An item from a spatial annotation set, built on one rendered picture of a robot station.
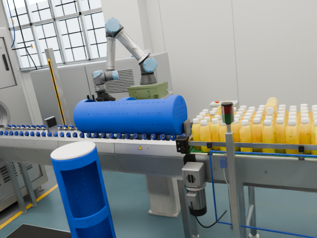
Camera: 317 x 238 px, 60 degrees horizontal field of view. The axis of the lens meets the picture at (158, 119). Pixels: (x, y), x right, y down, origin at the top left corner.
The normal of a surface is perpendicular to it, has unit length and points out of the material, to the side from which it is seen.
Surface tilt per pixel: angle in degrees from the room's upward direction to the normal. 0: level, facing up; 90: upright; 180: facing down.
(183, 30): 90
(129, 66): 90
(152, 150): 70
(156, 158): 110
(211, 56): 90
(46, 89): 90
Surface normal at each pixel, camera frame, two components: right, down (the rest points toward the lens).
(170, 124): -0.40, 0.47
